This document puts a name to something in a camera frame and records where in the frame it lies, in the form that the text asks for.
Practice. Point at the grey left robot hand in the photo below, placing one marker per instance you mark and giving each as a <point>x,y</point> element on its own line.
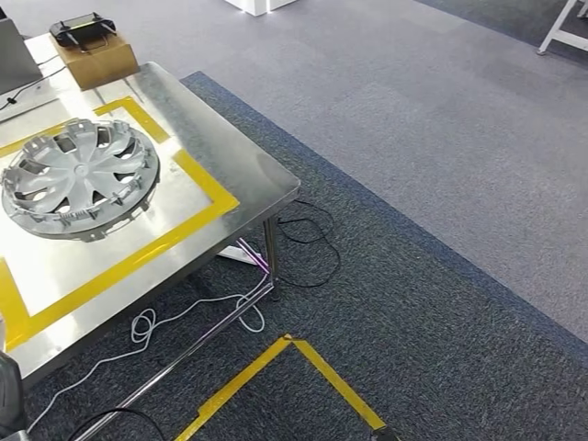
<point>11,395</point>

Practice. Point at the steel workbench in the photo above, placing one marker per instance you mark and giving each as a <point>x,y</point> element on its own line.
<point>220,158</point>

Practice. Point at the silver wheel hubcap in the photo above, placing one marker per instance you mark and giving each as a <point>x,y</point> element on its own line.
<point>78,176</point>

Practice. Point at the grey laptop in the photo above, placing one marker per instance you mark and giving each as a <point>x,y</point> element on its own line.
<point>16,61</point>

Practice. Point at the brown cardboard box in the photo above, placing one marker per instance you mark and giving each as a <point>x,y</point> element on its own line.
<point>101,64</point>

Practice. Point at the black handheld controller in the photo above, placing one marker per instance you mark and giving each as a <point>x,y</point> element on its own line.
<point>82,27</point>

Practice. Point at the white plinth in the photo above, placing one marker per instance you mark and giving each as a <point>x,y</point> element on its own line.
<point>257,6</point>

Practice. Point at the white table frame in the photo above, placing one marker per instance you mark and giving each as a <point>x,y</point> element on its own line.
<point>558,24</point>

